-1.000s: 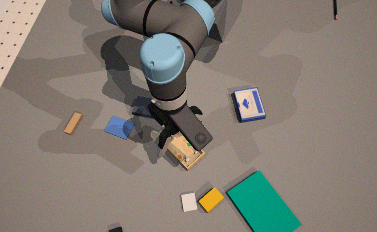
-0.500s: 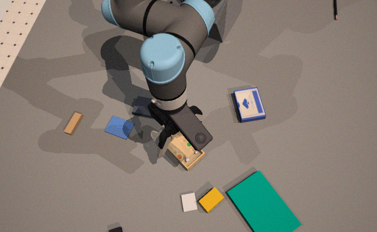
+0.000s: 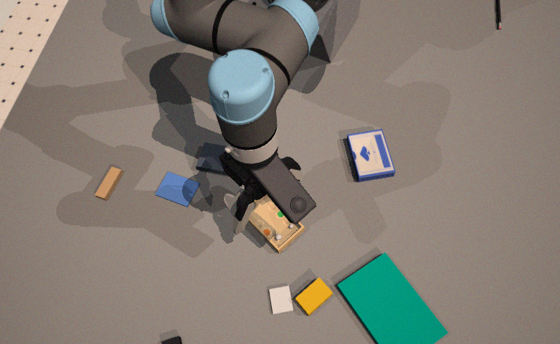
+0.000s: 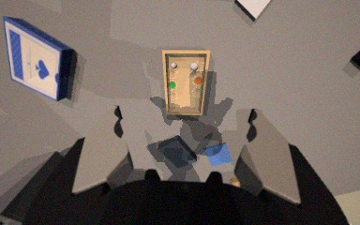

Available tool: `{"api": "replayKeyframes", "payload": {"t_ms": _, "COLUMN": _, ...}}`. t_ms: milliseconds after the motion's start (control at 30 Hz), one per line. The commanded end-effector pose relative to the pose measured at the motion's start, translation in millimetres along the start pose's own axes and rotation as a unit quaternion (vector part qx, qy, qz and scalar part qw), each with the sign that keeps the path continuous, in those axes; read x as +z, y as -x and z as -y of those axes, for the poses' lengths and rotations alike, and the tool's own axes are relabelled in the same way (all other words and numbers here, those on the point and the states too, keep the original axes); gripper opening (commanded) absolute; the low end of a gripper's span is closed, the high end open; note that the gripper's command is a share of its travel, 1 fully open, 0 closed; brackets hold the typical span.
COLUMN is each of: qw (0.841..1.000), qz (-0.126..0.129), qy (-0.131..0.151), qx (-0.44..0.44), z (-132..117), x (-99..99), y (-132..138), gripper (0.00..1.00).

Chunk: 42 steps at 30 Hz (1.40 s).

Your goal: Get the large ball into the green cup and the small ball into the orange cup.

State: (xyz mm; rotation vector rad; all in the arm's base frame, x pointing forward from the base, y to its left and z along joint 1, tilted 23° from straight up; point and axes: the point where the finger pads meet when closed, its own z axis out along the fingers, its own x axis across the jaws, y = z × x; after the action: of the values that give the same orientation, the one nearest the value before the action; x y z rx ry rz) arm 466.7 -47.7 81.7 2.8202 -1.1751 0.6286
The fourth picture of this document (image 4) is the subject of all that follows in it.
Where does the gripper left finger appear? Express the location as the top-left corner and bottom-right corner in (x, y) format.
(22, 105), (134, 225)

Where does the blue and white playing card box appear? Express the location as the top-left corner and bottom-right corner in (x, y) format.
(3, 16), (74, 101)

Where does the wooden ball-in-hole puzzle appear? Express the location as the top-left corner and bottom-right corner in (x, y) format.
(162, 50), (210, 115)

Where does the blue flat square pad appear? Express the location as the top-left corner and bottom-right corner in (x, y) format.
(203, 142), (233, 166)

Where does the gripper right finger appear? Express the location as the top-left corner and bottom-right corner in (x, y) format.
(234, 109), (350, 225)

